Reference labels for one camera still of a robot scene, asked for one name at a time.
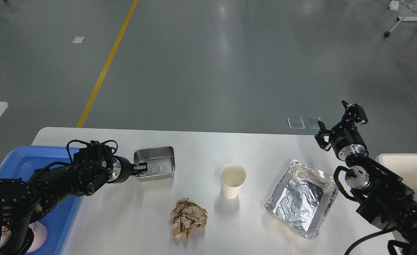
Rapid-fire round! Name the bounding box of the pink ribbed mug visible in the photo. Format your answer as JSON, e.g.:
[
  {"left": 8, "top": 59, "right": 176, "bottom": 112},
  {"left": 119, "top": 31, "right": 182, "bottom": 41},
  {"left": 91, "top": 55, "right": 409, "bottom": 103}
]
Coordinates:
[{"left": 0, "top": 220, "right": 49, "bottom": 254}]

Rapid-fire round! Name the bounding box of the white paper scrap on floor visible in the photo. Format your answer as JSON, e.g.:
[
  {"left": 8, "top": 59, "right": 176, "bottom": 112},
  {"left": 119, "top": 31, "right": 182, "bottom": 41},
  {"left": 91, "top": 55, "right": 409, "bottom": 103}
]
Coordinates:
[{"left": 72, "top": 36, "right": 86, "bottom": 44}]

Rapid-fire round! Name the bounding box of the stainless steel rectangular tray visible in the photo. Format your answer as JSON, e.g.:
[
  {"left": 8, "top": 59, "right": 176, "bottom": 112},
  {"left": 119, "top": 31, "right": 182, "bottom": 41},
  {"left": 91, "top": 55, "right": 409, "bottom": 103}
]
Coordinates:
[{"left": 133, "top": 146, "right": 176, "bottom": 182}]

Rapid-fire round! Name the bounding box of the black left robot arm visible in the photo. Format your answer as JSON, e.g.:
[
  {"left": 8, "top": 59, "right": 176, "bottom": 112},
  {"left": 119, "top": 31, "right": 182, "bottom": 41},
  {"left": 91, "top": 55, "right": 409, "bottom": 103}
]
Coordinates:
[{"left": 0, "top": 140, "right": 147, "bottom": 255}]

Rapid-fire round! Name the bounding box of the clear floor plate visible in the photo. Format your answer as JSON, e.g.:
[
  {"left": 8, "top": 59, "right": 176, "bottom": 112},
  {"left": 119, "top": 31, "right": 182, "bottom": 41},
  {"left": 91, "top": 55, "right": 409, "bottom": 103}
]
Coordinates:
[
  {"left": 305, "top": 117, "right": 321, "bottom": 129},
  {"left": 287, "top": 117, "right": 305, "bottom": 129}
]

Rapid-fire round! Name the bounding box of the aluminium foil tray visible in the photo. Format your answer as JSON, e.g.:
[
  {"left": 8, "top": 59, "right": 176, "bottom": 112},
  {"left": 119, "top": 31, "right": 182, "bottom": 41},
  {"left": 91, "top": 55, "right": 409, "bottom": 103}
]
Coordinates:
[{"left": 264, "top": 159, "right": 338, "bottom": 239}]

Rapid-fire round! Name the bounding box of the white paper cup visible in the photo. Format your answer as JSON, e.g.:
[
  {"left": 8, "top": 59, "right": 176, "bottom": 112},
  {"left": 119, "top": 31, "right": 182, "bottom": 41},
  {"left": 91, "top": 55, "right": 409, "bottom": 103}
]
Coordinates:
[{"left": 219, "top": 163, "right": 247, "bottom": 199}]

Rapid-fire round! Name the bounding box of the crumpled brown paper ball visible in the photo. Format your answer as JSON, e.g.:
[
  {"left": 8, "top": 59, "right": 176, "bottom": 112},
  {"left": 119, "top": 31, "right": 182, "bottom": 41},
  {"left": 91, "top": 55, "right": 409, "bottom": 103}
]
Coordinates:
[{"left": 170, "top": 198, "right": 208, "bottom": 241}]

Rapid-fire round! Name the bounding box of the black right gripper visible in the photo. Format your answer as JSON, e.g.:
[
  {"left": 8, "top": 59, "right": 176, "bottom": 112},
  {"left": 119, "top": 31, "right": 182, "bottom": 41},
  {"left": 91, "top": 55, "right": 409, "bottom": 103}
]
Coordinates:
[{"left": 315, "top": 100, "right": 368, "bottom": 161}]

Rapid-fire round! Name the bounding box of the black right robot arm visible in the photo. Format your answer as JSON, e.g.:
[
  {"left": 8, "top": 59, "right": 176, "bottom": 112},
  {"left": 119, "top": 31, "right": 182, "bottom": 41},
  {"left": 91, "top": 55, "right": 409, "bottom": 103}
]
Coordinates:
[{"left": 315, "top": 100, "right": 417, "bottom": 255}]

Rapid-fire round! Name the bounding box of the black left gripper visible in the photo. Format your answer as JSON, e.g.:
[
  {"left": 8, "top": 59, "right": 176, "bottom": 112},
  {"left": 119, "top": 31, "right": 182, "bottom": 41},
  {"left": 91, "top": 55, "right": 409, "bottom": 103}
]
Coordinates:
[{"left": 106, "top": 155, "right": 147, "bottom": 184}]

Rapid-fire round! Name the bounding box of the blue plastic bin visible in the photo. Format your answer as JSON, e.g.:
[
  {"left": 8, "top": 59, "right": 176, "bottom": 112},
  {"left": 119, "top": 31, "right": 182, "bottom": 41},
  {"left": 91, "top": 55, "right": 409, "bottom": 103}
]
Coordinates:
[{"left": 0, "top": 146, "right": 81, "bottom": 255}]

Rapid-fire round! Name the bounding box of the white plastic bin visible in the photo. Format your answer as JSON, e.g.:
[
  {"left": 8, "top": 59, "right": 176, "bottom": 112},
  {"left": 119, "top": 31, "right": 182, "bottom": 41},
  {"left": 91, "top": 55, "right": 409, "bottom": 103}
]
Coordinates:
[{"left": 376, "top": 153, "right": 417, "bottom": 201}]

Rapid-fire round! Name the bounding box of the clear floor plate left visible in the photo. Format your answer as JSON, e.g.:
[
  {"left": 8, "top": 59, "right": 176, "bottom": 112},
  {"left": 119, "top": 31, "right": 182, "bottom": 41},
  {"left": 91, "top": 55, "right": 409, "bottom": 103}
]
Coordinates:
[{"left": 287, "top": 117, "right": 305, "bottom": 129}]

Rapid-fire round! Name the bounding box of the clear floor plate right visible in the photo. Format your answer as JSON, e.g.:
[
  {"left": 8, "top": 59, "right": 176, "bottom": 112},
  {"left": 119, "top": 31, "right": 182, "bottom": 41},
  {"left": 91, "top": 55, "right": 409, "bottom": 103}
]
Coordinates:
[{"left": 305, "top": 117, "right": 321, "bottom": 129}]

